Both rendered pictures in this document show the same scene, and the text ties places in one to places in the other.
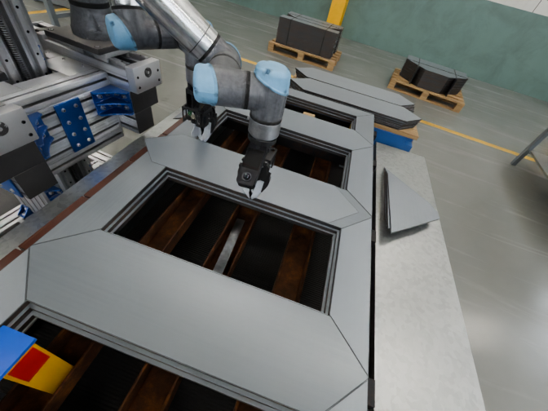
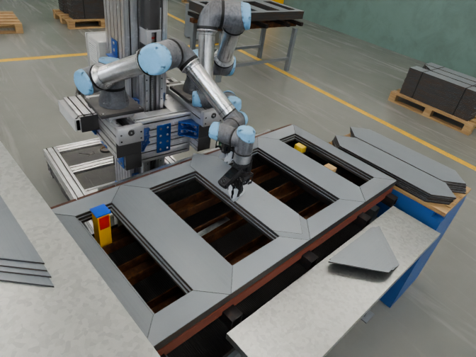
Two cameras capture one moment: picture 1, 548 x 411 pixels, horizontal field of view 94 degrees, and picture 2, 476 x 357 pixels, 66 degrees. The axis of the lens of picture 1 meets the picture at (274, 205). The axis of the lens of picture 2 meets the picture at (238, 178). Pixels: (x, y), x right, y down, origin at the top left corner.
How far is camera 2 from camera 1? 101 cm
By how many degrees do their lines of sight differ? 29
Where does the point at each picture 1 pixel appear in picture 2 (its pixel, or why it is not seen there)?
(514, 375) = not seen: outside the picture
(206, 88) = (213, 132)
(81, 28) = (186, 88)
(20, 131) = (138, 135)
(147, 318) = (149, 227)
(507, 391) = not seen: outside the picture
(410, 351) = (282, 322)
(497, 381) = not seen: outside the picture
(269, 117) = (240, 151)
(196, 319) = (167, 236)
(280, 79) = (245, 134)
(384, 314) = (281, 299)
